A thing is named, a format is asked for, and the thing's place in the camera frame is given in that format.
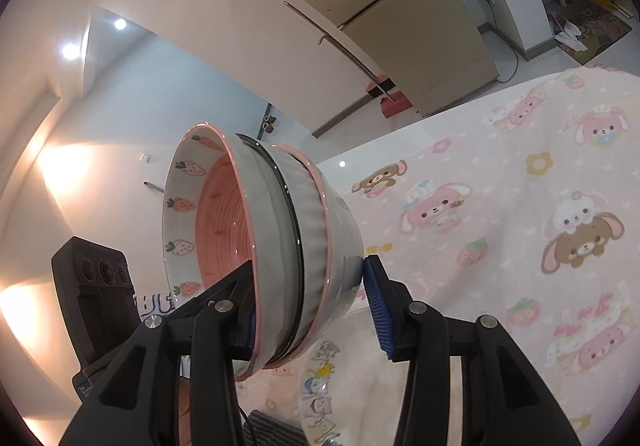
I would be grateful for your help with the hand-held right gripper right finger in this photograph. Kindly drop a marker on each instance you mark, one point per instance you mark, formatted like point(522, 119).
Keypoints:
point(377, 311)

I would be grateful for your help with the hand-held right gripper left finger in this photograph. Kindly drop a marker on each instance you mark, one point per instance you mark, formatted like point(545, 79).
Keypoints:
point(215, 341)

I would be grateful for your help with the pink strawberry bowl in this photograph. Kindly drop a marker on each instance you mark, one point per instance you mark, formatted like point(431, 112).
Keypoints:
point(215, 226)
point(345, 246)

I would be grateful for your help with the white bowl with dark rim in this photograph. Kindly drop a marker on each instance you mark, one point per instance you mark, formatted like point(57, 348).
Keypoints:
point(312, 246)

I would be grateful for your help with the white plate with blue cartoon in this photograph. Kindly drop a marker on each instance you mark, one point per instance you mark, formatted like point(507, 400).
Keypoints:
point(350, 401)

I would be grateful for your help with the mop stick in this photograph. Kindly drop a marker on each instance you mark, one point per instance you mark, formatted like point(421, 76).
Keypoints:
point(154, 186)

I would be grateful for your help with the red dustpan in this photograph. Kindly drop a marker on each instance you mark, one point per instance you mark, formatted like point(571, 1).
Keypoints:
point(392, 105)

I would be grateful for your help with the round ceiling light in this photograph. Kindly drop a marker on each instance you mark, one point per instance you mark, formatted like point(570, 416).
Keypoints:
point(120, 24)
point(70, 50)

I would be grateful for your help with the beige refrigerator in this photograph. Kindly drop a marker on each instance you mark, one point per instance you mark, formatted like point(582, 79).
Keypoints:
point(400, 1)

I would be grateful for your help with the printed floor mat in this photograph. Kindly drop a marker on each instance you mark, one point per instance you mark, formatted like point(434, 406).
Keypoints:
point(600, 26)

